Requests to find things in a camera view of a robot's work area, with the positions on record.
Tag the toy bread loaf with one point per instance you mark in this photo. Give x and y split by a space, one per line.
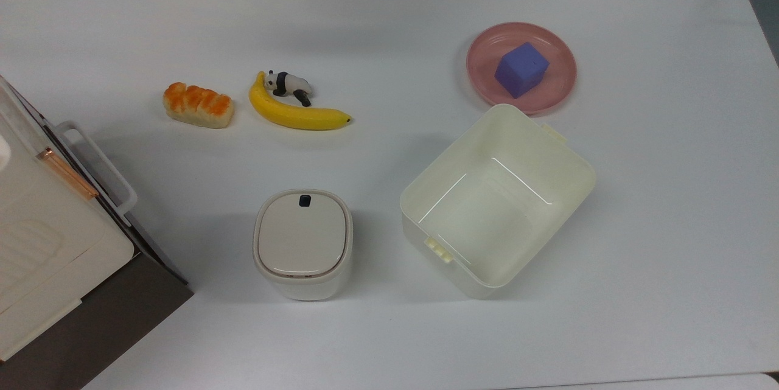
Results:
198 105

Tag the small panda figurine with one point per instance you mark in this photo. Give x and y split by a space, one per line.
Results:
289 81

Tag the pink round plate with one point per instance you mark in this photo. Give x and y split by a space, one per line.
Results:
560 83

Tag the cream toy fridge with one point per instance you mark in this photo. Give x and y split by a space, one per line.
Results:
48 256

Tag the yellow toy banana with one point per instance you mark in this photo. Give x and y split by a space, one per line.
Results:
292 116

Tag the cream open plastic box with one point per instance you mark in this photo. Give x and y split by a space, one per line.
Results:
499 207

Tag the small white lidded bin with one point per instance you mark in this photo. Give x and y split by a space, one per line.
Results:
302 241

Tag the purple foam cube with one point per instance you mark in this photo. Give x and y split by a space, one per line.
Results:
520 70

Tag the white toaster oven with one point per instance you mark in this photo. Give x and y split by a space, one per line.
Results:
91 329

